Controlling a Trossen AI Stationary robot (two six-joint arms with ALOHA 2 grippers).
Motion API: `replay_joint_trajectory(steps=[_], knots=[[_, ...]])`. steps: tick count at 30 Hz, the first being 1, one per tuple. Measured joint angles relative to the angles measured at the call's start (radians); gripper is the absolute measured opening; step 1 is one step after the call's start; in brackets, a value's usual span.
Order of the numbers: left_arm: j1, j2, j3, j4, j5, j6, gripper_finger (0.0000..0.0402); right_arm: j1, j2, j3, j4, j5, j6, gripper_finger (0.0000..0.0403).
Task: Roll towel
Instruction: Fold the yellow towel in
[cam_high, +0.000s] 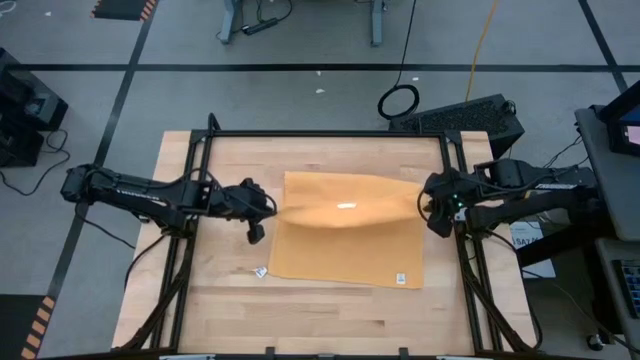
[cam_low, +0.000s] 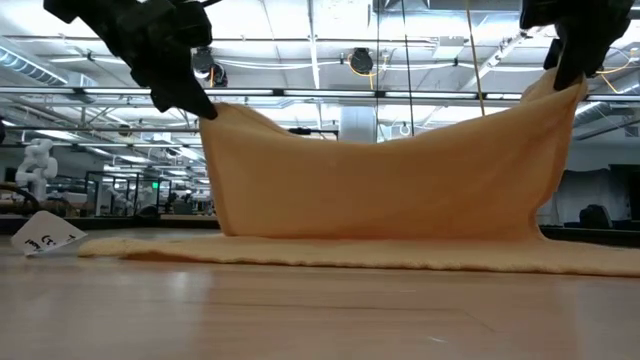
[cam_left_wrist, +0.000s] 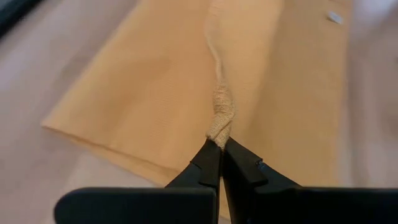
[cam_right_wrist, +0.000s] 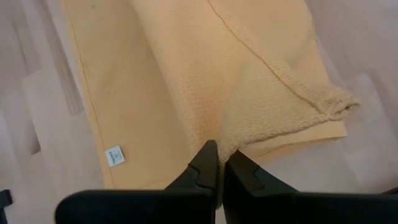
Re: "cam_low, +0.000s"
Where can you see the black office chair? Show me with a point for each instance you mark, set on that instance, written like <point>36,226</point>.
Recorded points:
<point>595,216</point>

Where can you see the white towel label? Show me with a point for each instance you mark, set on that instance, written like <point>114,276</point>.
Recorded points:
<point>45,232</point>

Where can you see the white cloth cover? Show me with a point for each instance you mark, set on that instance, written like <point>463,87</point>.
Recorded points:
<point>590,195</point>

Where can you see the yellow towel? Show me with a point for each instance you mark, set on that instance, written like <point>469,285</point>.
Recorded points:
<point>375,190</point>

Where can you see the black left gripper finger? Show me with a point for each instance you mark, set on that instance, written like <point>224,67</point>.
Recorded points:
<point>160,92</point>
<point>185,70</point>

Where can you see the long ceiling light strip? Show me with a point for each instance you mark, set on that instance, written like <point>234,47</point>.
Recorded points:
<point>300,93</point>

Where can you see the black frame workcell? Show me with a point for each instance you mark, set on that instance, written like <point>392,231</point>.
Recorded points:
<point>127,192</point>

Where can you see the white building column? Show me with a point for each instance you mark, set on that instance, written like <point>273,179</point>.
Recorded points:
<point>357,125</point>

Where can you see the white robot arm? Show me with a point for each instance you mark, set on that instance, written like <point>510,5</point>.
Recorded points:
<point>35,167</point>

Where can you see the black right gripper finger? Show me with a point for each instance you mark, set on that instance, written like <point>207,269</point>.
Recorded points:
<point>554,54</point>
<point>580,55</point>

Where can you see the silver air duct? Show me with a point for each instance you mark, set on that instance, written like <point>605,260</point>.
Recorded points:
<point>30,65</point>

